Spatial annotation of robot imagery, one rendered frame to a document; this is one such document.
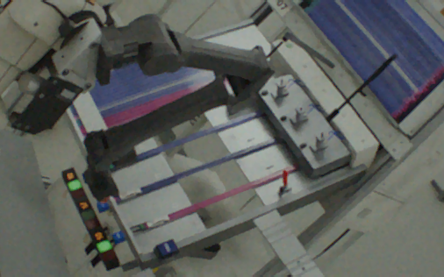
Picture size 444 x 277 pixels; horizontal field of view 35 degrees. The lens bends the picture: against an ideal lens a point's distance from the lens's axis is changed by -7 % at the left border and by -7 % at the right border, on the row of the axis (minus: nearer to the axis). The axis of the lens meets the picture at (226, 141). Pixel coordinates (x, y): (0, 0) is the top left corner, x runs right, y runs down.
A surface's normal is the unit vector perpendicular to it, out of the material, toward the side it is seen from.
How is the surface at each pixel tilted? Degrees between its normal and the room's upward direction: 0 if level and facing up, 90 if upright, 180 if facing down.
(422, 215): 90
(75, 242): 90
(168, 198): 46
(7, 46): 90
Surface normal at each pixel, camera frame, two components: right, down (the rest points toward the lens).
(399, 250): -0.57, -0.22
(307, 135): 0.06, -0.62
